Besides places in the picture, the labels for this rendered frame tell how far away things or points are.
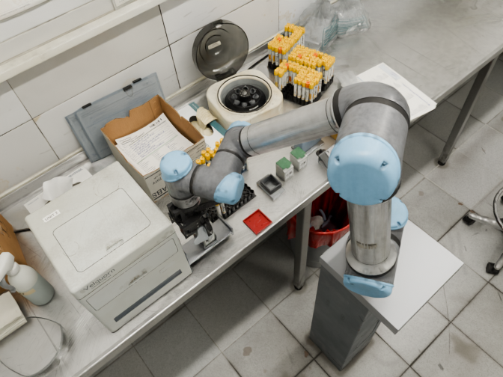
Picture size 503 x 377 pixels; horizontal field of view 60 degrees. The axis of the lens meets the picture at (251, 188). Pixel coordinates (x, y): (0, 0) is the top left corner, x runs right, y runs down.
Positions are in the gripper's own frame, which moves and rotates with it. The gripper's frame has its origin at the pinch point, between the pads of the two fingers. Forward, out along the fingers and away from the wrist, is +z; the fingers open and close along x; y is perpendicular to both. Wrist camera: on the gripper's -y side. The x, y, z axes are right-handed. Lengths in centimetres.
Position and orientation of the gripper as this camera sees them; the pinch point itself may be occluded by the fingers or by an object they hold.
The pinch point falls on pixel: (203, 231)
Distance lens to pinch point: 130.8
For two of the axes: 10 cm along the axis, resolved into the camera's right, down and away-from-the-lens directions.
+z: 0.6, 5.7, 8.2
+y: -7.6, 5.5, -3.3
